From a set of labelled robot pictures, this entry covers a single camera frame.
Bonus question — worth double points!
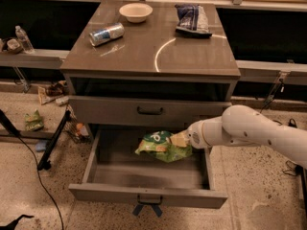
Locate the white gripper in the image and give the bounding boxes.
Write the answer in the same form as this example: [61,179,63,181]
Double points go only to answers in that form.
[170,121,208,149]

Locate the green rice chip bag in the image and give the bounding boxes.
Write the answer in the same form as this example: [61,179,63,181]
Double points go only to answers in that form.
[135,130,193,163]

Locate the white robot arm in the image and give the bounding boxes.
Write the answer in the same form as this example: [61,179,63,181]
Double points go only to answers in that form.
[170,105,307,169]

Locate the open middle grey drawer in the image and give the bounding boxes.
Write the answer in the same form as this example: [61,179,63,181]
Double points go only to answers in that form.
[69,127,227,209]

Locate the grey drawer cabinet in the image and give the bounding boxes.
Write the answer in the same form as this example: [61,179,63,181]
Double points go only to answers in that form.
[59,0,242,151]

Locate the closed upper grey drawer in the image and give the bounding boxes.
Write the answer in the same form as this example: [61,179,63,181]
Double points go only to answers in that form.
[69,96,231,129]

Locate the blue white snack bag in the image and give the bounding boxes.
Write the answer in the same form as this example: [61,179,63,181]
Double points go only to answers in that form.
[175,4,212,38]

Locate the green bag on floor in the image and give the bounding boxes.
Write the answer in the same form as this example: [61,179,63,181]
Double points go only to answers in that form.
[25,110,44,131]

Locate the black power adapter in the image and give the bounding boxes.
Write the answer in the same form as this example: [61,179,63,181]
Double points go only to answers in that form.
[288,118,297,127]

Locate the silver blue soda can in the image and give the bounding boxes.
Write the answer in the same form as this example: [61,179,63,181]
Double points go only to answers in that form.
[89,23,125,47]

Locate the trash pile on floor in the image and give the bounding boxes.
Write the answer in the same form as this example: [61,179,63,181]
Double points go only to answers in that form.
[37,80,67,105]

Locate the white paper bowl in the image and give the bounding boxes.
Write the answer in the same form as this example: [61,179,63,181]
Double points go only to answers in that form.
[119,3,153,23]

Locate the black tripod leg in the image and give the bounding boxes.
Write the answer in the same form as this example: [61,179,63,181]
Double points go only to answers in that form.
[37,110,71,171]

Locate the clear plastic water bottle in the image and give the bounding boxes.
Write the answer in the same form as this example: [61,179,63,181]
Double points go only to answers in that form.
[15,25,35,54]

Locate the crumpled wrapper on ledge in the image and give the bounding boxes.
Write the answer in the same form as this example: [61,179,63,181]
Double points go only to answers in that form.
[1,37,22,55]

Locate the black floor cable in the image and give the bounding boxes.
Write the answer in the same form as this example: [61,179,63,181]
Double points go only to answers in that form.
[0,109,65,230]

